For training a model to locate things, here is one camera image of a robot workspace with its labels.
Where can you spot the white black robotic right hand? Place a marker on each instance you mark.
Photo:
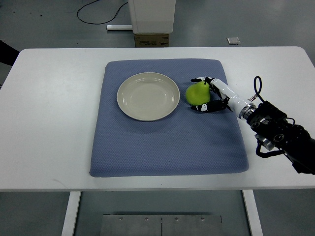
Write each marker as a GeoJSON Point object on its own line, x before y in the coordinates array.
{"type": "Point", "coordinates": [228, 99]}

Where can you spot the green pear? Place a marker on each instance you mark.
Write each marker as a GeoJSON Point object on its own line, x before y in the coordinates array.
{"type": "Point", "coordinates": [198, 94]}

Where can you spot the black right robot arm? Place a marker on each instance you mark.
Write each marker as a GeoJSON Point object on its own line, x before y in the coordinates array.
{"type": "Point", "coordinates": [275, 135]}

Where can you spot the small grey floor plate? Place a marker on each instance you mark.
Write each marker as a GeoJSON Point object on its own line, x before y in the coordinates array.
{"type": "Point", "coordinates": [233, 40]}

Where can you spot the beige round plate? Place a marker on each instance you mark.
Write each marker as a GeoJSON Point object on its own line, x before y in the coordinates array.
{"type": "Point", "coordinates": [148, 96]}

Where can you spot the blue textured mat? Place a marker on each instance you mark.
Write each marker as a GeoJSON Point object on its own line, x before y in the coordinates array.
{"type": "Point", "coordinates": [186, 142]}

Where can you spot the brown cardboard box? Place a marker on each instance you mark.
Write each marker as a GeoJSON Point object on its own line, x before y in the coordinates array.
{"type": "Point", "coordinates": [151, 40]}

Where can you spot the white cabinet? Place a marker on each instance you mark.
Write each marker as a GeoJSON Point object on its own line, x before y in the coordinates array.
{"type": "Point", "coordinates": [152, 16]}

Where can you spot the right white table leg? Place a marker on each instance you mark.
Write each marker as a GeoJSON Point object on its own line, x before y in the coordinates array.
{"type": "Point", "coordinates": [252, 213]}

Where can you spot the white table leg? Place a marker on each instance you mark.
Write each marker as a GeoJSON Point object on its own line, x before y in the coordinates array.
{"type": "Point", "coordinates": [71, 213]}
{"type": "Point", "coordinates": [252, 213]}

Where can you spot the left white table leg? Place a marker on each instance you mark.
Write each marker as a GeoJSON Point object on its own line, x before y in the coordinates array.
{"type": "Point", "coordinates": [71, 213]}

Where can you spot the black object at left edge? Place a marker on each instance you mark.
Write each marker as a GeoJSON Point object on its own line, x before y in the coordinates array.
{"type": "Point", "coordinates": [8, 54]}

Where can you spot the silver metal floor rail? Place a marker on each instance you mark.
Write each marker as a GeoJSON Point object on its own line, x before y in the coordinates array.
{"type": "Point", "coordinates": [119, 27]}

